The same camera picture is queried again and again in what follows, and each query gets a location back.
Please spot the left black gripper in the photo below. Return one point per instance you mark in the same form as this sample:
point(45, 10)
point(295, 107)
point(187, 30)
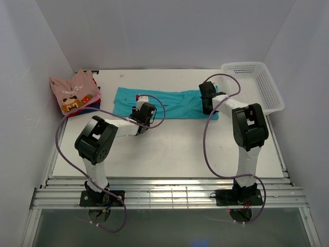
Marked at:
point(134, 111)

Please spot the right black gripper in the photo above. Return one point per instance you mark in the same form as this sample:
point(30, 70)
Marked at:
point(205, 111)

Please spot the teal t-shirt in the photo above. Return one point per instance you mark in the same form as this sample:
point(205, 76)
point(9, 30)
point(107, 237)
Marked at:
point(177, 105)

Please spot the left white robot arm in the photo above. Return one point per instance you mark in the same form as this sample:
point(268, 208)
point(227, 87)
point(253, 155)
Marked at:
point(95, 141)

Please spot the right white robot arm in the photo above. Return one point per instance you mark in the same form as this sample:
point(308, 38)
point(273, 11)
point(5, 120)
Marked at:
point(250, 133)

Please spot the red folded t-shirt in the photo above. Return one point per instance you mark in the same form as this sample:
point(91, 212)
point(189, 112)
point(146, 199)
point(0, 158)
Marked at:
point(73, 104)

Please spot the blue folded t-shirt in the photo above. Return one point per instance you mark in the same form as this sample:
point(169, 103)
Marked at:
point(86, 109)

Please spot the pink folded t-shirt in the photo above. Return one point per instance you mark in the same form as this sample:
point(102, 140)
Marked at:
point(91, 99)

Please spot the white plastic basket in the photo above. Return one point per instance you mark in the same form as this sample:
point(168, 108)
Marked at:
point(256, 85)

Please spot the beige folded t-shirt with print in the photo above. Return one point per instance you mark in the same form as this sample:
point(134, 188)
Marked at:
point(63, 88)

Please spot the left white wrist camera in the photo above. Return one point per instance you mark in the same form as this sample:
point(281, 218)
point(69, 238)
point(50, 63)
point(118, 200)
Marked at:
point(140, 100)

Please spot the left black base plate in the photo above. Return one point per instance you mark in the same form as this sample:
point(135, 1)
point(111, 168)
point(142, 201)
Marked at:
point(117, 198)

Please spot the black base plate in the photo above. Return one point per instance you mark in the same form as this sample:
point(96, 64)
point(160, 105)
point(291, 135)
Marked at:
point(227, 197)
point(117, 198)

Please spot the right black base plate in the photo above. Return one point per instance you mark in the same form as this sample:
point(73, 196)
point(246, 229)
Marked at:
point(227, 197)

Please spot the aluminium rail frame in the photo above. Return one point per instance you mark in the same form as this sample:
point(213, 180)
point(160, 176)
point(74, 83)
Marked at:
point(177, 212)

